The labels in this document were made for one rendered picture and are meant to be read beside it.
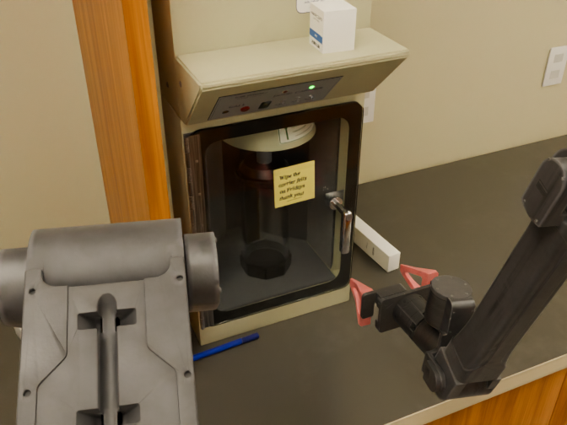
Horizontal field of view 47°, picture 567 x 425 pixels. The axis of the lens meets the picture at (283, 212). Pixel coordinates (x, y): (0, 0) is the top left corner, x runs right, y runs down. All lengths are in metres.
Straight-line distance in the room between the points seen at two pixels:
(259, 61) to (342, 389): 0.59
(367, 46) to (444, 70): 0.81
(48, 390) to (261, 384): 0.91
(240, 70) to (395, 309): 0.43
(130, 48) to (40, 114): 0.61
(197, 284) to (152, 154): 0.58
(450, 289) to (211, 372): 0.49
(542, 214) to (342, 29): 0.43
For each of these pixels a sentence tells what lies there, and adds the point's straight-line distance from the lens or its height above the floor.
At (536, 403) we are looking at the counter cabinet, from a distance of 1.49.
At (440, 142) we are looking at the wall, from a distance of 1.89.
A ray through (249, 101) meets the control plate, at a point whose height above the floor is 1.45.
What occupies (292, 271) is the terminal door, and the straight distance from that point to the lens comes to 1.23.
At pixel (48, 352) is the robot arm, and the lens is 0.31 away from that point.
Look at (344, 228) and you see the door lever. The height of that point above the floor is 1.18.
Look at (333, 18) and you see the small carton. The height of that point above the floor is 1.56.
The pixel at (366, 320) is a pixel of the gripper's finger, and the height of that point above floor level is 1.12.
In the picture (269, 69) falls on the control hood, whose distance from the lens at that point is 0.90.
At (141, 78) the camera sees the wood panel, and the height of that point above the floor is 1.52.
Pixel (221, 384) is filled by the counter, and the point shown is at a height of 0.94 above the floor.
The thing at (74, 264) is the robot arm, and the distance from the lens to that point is 0.33.
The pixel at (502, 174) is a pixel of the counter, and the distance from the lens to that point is 1.88.
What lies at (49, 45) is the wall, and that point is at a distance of 1.38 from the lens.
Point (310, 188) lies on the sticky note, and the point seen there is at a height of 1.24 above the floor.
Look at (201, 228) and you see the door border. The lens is 1.09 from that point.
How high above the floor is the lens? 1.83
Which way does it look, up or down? 33 degrees down
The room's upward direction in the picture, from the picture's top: straight up
